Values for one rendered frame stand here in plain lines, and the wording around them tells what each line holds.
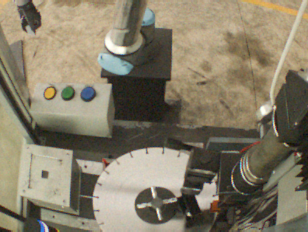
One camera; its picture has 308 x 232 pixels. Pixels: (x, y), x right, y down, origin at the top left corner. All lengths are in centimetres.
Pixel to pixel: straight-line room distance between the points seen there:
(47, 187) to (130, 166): 27
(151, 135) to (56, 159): 35
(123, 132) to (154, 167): 29
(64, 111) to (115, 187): 30
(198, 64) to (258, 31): 66
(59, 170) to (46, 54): 150
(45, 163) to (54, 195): 11
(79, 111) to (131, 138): 21
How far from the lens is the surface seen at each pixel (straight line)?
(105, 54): 106
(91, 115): 104
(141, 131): 117
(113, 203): 89
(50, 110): 108
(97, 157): 114
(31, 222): 71
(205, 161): 58
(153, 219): 87
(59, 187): 98
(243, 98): 217
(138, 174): 91
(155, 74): 127
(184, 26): 243
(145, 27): 115
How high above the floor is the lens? 182
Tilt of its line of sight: 64 degrees down
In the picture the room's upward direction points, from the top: 2 degrees clockwise
